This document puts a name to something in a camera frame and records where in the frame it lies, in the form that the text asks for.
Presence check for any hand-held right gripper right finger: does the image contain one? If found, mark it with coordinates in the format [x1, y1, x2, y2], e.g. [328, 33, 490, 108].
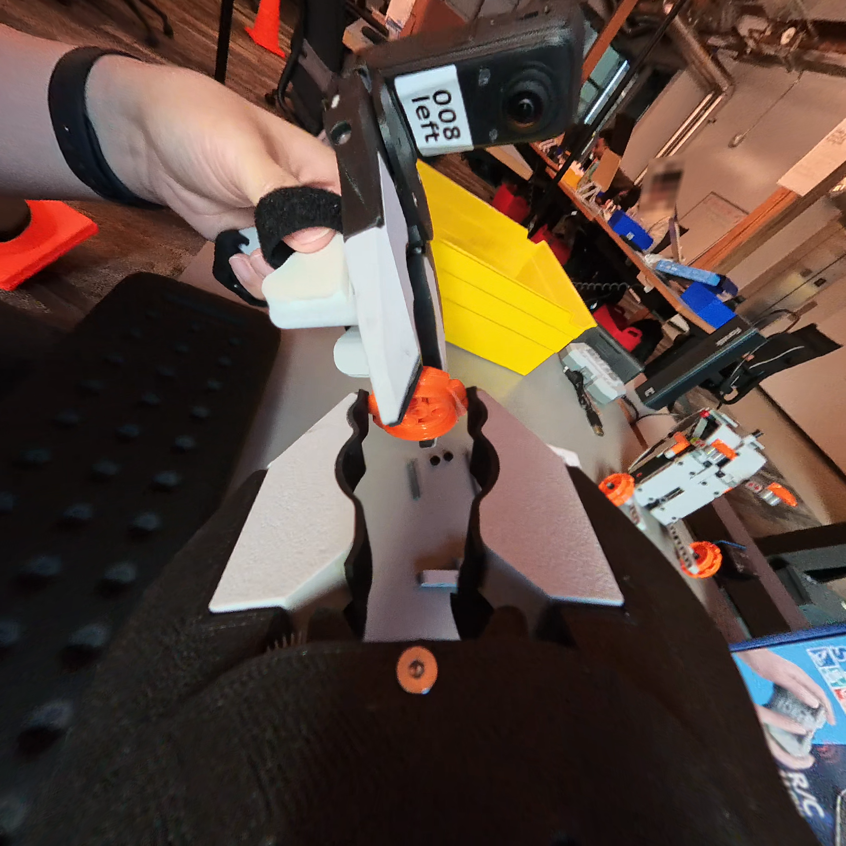
[456, 388, 625, 633]

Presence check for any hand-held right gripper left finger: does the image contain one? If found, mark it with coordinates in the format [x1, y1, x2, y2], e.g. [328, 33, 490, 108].
[209, 393, 371, 633]

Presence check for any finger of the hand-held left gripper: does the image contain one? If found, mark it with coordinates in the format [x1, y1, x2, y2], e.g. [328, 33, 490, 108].
[341, 146, 452, 400]

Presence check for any yellow plastic parts bin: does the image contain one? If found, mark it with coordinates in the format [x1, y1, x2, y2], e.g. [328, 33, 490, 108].
[417, 159, 598, 375]

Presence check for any orange toy wheel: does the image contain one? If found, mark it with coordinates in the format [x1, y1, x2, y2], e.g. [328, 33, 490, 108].
[368, 371, 468, 441]

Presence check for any grey desk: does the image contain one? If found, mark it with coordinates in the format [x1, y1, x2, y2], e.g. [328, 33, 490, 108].
[186, 238, 794, 642]

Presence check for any person's left hand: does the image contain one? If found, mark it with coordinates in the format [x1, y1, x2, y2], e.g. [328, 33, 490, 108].
[86, 53, 345, 298]

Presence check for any partly built toy robot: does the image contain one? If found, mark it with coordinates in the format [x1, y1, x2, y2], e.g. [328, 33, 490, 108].
[598, 408, 801, 580]

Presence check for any grey battery box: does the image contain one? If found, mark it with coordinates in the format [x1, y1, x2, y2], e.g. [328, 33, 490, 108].
[562, 341, 629, 404]

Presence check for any blue plastic bin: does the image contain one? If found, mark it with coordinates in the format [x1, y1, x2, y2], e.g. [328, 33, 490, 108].
[655, 258, 741, 325]
[602, 212, 655, 252]

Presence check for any black upright device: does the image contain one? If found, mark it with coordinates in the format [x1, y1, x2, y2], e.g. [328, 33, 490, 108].
[639, 322, 765, 408]

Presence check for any orange traffic cone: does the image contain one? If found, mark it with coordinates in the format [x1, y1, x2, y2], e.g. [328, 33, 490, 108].
[245, 0, 289, 56]
[0, 199, 100, 292]

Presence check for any blue robot kit box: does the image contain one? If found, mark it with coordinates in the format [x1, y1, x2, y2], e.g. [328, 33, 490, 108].
[727, 628, 846, 846]

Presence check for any black wristband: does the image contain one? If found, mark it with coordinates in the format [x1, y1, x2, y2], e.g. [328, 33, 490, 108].
[49, 47, 144, 208]

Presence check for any black coiled cable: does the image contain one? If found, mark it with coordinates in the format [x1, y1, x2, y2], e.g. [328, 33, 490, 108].
[575, 271, 629, 300]

